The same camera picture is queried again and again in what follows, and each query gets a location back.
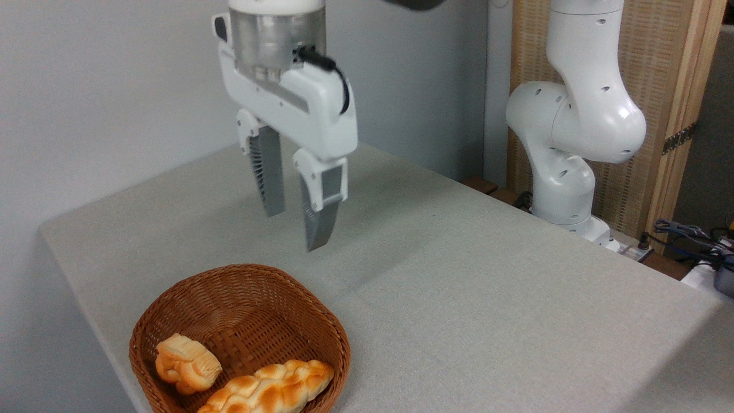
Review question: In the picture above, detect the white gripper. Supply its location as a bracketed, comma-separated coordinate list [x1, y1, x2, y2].
[217, 40, 359, 254]

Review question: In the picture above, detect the long braided bread loaf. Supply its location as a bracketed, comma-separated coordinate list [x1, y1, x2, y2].
[196, 359, 335, 413]

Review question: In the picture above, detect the brown woven wicker basket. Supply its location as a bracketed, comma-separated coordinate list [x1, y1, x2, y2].
[129, 263, 352, 413]

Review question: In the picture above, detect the small knotted bread roll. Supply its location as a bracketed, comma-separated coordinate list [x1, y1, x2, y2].
[154, 333, 224, 396]

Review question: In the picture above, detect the low wooden platform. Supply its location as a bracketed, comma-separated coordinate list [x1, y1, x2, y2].
[461, 176, 534, 213]

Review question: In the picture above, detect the grey tablecloth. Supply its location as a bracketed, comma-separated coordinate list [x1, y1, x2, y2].
[39, 141, 734, 413]

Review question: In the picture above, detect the brass screen hinge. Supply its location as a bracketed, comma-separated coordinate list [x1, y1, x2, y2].
[662, 122, 698, 156]

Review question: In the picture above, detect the wooden bamboo folding screen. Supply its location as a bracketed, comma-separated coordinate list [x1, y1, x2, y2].
[507, 0, 728, 254]

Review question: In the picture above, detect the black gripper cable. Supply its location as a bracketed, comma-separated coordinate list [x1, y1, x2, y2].
[295, 45, 351, 116]

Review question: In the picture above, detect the grey cable bundle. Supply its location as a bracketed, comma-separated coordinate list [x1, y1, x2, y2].
[641, 218, 734, 271]

